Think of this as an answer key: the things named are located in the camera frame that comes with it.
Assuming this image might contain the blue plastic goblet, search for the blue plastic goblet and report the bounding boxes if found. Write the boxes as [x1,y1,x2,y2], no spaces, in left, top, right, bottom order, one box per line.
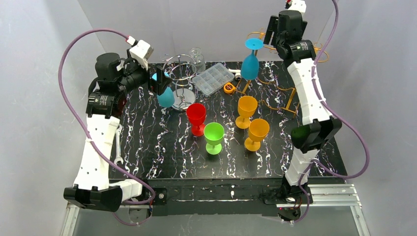
[150,72,175,108]
[241,38,264,81]

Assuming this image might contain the chrome spiral glass rack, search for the chrome spiral glass rack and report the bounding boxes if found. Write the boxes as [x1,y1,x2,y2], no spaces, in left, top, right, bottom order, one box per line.
[163,54,197,112]

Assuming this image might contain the clear glass wine glass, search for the clear glass wine glass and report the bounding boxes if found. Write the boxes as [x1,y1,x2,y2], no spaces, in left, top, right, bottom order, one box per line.
[189,47,206,74]

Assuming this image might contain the blue plastic goblet back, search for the blue plastic goblet back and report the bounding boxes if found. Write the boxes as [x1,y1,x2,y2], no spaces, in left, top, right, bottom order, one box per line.
[241,38,264,81]

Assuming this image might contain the green plastic goblet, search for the green plastic goblet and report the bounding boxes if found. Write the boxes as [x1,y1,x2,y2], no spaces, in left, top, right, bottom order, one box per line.
[204,122,225,155]

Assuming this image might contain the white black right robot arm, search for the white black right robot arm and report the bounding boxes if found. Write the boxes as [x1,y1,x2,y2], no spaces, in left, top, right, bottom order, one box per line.
[264,9,342,192]

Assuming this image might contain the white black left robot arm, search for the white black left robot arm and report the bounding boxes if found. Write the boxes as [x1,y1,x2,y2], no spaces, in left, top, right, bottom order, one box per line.
[63,53,172,212]

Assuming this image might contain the red plastic goblet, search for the red plastic goblet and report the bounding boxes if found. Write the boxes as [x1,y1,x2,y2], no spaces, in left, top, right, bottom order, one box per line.
[186,103,206,137]

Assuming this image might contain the clear plastic parts box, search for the clear plastic parts box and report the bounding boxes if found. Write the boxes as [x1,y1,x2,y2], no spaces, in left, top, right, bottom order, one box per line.
[192,62,235,97]

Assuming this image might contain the silver open-end wrench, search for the silver open-end wrench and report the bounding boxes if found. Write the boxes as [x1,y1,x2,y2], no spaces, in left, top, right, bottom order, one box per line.
[114,124,124,165]

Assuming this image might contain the white small tool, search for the white small tool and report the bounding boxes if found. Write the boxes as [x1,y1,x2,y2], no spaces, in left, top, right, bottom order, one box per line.
[228,68,242,81]

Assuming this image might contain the yellow tape measure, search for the yellow tape measure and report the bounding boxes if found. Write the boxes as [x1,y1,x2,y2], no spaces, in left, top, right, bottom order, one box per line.
[223,83,236,94]

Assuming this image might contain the orange plastic goblet far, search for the orange plastic goblet far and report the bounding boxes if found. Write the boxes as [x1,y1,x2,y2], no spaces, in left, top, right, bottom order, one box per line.
[235,96,258,129]

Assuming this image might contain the orange plastic goblet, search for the orange plastic goblet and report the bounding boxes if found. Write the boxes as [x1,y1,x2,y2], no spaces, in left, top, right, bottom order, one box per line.
[244,118,270,152]
[235,96,258,129]

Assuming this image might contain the orange plastic goblet near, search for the orange plastic goblet near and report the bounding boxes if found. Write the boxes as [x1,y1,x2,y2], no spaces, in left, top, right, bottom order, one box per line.
[244,118,270,152]

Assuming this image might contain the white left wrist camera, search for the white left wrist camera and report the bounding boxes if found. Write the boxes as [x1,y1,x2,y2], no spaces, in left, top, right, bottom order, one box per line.
[126,36,154,71]

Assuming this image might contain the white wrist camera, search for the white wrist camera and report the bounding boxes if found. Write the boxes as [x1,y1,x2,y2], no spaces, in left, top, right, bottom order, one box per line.
[126,36,154,71]
[285,0,306,14]

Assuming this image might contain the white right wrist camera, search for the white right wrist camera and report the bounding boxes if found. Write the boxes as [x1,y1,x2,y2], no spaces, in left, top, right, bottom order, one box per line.
[285,0,306,14]

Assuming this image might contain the gold wire glass rack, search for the gold wire glass rack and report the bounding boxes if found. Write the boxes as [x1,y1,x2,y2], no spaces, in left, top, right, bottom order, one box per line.
[233,29,329,118]

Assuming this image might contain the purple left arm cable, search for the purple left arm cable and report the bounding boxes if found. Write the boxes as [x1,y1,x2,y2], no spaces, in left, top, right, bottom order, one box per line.
[58,28,157,227]

